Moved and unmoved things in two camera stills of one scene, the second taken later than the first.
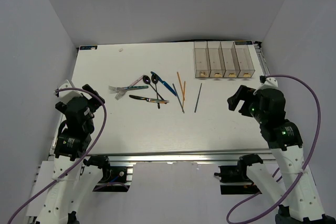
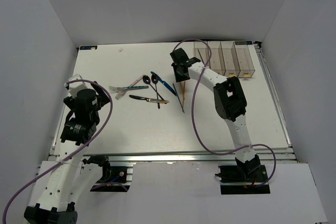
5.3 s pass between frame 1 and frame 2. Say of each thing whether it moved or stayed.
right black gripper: moved
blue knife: stayed
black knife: stayed
